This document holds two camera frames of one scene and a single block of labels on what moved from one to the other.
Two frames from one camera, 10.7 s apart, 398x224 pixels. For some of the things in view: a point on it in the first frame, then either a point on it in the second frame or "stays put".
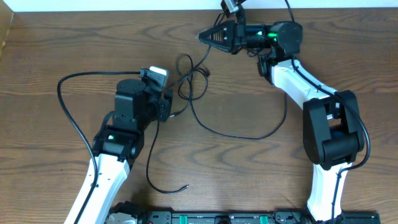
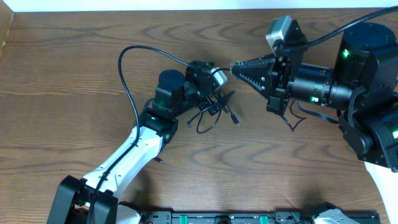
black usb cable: [149, 154] to [158, 160]
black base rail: [130, 213] stays put
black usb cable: [219, 17] to [233, 117]
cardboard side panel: [6, 17] stays put
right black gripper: [235, 37] to [272, 81]
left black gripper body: [163, 109] to [209, 104]
